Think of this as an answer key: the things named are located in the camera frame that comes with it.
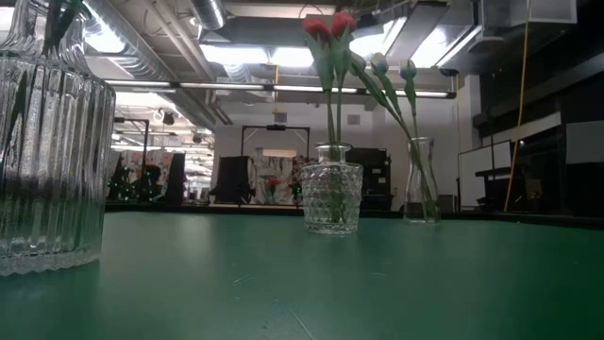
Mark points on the green table mat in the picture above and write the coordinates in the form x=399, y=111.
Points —
x=330, y=293

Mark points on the diamond pattern glass vase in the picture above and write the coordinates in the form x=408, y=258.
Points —
x=331, y=198

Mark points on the background robot workstation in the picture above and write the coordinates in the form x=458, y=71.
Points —
x=177, y=179

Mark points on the black standing panel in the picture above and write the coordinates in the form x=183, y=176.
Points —
x=231, y=179

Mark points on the ribbed clear glass vase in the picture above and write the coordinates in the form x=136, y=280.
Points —
x=52, y=165

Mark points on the whiteboard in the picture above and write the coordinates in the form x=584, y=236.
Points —
x=481, y=175

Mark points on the slim smooth glass vase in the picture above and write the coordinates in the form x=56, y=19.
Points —
x=427, y=189

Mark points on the black gantry frame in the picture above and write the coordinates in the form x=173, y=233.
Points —
x=276, y=127

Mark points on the red tulip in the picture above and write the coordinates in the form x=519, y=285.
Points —
x=316, y=27
x=343, y=22

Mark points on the ceiling light strip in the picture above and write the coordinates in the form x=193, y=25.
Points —
x=226, y=86

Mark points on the grey wall box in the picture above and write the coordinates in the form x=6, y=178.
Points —
x=353, y=119
x=280, y=117

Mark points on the small silver air duct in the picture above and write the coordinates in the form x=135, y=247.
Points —
x=207, y=13

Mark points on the black cabinet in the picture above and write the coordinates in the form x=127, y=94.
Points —
x=377, y=175

